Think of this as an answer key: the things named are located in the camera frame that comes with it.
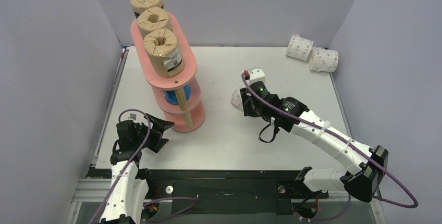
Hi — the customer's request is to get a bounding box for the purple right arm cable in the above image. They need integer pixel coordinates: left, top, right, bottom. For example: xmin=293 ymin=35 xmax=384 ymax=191
xmin=241 ymin=72 xmax=419 ymax=222

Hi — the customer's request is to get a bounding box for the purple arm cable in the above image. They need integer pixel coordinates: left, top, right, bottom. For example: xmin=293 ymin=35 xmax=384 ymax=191
xmin=88 ymin=109 xmax=198 ymax=224
xmin=241 ymin=72 xmax=419 ymax=222

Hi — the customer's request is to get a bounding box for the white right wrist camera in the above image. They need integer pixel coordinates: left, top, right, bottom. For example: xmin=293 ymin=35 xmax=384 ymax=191
xmin=247 ymin=68 xmax=265 ymax=85

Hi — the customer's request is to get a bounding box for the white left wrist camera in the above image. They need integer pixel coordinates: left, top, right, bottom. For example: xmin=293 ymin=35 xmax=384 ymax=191
xmin=128 ymin=113 xmax=137 ymax=120

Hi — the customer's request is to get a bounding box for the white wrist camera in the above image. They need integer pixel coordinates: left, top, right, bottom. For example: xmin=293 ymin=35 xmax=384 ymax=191
xmin=247 ymin=68 xmax=265 ymax=85
xmin=128 ymin=113 xmax=137 ymax=120

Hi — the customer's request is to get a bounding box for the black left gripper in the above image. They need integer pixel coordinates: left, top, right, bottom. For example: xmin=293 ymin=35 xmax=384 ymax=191
xmin=134 ymin=114 xmax=175 ymax=153

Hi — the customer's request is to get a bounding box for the brown paper roll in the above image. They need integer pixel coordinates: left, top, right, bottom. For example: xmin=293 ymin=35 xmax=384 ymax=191
xmin=130 ymin=0 xmax=164 ymax=18

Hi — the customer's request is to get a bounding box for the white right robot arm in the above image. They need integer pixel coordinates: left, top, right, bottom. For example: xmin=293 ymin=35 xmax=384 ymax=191
xmin=230 ymin=81 xmax=389 ymax=202

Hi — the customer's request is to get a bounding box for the brown roll front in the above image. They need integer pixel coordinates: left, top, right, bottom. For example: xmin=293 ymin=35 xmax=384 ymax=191
xmin=137 ymin=7 xmax=172 ymax=38

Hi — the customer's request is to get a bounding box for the white dotted roll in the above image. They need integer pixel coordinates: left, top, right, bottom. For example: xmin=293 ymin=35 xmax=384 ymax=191
xmin=230 ymin=86 xmax=244 ymax=112
xmin=308 ymin=47 xmax=339 ymax=72
xmin=286 ymin=34 xmax=314 ymax=61

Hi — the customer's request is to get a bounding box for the pink three-tier shelf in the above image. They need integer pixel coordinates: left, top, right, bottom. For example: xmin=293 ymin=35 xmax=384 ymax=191
xmin=130 ymin=13 xmax=205 ymax=132

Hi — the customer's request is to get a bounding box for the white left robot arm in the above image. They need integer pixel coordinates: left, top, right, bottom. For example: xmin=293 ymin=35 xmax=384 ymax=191
xmin=98 ymin=114 xmax=175 ymax=223

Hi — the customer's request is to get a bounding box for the white dotted roll top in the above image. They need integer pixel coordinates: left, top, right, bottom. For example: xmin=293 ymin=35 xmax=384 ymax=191
xmin=286 ymin=34 xmax=314 ymax=61

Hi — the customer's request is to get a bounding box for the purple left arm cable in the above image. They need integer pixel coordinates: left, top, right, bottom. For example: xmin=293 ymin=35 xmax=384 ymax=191
xmin=88 ymin=109 xmax=198 ymax=224

